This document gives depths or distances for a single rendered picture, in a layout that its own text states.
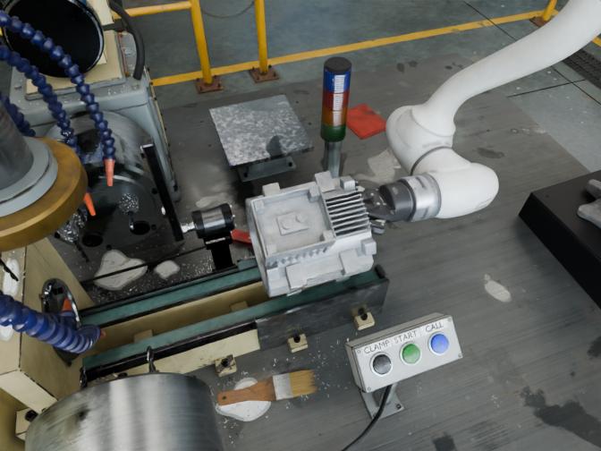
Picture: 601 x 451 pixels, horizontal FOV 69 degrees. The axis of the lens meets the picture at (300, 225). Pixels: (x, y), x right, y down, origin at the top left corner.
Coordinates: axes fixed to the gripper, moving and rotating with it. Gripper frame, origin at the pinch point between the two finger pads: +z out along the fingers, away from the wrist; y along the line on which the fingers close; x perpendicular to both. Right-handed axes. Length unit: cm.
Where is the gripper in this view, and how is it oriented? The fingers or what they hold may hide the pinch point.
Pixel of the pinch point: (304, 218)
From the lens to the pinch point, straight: 79.8
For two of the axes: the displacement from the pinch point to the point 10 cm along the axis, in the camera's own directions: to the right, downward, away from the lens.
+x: -1.1, 6.7, 7.4
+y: 3.4, 7.2, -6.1
